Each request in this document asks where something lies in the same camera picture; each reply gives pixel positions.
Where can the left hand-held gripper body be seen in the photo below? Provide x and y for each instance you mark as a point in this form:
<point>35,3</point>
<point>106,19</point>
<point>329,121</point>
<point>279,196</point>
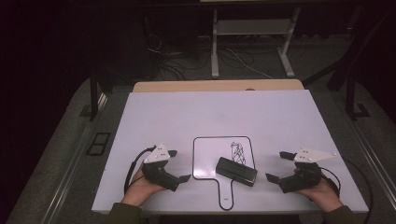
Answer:
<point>158,174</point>

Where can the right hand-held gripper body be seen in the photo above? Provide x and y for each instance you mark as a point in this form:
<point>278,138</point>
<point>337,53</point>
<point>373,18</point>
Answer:
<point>303,179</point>

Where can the black whiteboard eraser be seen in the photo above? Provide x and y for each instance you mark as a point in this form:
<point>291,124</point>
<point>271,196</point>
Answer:
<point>236,171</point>

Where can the person's left hand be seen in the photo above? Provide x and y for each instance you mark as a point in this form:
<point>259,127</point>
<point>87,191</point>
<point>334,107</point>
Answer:
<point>138,189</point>

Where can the person's right hand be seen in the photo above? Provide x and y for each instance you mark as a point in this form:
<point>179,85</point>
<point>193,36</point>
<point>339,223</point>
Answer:
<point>325,194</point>

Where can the black upright stand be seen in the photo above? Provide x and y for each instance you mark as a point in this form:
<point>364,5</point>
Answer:
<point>351,99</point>
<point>93,99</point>

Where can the black slanted stand leg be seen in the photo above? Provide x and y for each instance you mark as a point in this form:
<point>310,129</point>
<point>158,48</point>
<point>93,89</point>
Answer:
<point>342,62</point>

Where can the white metal stand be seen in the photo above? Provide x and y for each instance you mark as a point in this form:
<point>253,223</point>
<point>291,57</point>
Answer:
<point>252,27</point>

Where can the black rectangular floor frame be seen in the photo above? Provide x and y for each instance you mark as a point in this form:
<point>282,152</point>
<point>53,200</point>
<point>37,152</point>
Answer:
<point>93,143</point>

